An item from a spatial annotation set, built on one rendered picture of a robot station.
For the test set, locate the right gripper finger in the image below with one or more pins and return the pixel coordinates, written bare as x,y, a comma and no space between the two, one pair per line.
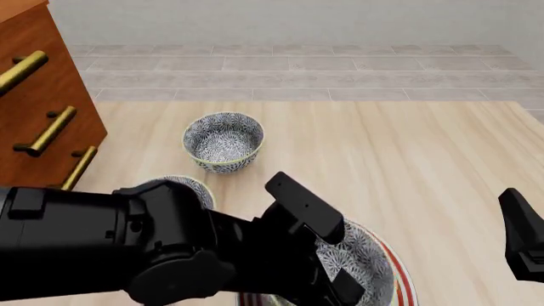
523,223

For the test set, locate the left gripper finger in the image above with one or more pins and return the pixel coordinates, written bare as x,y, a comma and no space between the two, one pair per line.
349,287

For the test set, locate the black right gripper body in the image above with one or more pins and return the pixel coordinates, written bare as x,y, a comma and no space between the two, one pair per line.
531,267

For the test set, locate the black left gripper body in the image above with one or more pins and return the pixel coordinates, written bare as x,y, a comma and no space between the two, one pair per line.
285,274

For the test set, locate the blue white patterned bowl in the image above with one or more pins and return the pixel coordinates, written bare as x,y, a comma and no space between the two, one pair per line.
370,255
223,145
199,188

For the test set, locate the white plate with red rings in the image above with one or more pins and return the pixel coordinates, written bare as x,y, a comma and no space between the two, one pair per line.
404,280

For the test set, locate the wooden cabinet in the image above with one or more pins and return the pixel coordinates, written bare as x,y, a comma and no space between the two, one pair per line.
55,86

